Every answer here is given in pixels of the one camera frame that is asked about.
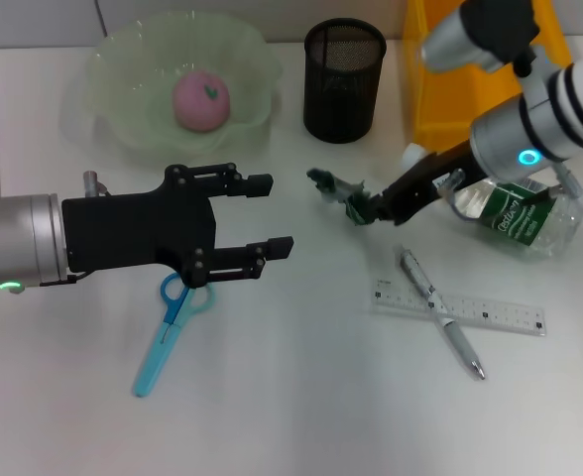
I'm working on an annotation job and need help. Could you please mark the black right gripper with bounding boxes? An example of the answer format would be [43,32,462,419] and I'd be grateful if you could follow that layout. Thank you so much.
[369,141,487,228]

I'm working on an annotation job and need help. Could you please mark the pink peach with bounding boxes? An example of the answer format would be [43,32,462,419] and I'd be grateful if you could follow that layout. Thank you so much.
[173,68,232,133]

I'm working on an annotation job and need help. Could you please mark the clear green-label water bottle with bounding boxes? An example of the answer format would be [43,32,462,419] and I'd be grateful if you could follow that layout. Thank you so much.
[403,142,583,260]

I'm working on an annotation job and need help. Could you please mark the clear plastic ruler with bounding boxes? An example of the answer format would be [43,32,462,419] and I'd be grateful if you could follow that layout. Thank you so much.
[373,278,545,337]

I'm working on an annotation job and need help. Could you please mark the yellow plastic bin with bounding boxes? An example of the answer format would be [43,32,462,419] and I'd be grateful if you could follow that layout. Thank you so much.
[403,0,572,150]

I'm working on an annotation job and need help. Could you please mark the right gripper cable with plug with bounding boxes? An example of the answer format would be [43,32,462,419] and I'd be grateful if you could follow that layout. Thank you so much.
[442,161,583,224]

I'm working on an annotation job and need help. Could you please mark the blue scissors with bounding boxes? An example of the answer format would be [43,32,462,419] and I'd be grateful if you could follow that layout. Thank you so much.
[131,271,217,399]

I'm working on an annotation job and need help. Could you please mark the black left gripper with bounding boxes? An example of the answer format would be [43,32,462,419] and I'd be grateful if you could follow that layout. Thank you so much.
[60,163,295,290]

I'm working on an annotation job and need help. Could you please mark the silver ballpoint pen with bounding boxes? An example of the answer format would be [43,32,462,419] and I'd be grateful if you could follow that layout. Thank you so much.
[398,245,488,382]

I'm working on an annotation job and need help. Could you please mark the black mesh pen holder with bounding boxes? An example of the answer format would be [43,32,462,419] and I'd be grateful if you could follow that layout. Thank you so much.
[302,18,388,146]

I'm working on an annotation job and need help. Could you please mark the green plastic wrapper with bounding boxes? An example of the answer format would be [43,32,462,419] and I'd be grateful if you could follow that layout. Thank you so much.
[305,167,387,228]

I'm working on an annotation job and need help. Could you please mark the translucent green fruit bowl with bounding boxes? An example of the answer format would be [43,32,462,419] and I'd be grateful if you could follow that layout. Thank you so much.
[61,12,284,170]

